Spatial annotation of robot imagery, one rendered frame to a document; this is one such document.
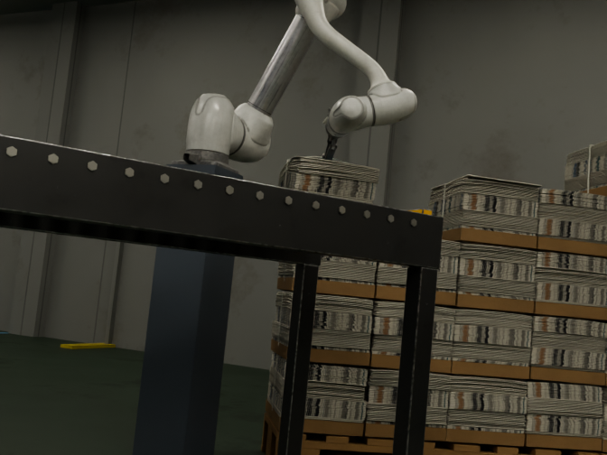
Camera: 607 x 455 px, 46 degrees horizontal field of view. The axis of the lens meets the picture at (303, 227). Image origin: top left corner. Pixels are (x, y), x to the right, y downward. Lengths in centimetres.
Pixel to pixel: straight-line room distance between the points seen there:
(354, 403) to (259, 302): 325
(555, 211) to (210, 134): 126
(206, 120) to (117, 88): 428
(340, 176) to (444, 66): 310
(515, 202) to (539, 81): 273
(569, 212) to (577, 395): 65
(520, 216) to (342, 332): 77
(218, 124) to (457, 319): 107
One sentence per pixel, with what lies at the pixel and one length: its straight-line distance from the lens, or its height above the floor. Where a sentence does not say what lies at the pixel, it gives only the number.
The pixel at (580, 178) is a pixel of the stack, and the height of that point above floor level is 117.
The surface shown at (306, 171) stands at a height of 101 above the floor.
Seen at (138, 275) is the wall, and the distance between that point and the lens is 624.
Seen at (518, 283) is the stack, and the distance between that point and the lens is 262.
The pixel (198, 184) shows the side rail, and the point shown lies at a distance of 133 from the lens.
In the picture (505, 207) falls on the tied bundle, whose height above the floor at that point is 97.
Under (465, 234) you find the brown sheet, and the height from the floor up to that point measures 86.
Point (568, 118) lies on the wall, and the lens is 521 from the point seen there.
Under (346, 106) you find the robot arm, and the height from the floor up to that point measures 119.
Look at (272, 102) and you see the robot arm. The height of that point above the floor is 129.
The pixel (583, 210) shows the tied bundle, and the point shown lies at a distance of 277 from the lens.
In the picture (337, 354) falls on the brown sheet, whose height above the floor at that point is 41.
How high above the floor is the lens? 59
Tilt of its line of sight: 6 degrees up
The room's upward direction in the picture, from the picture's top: 6 degrees clockwise
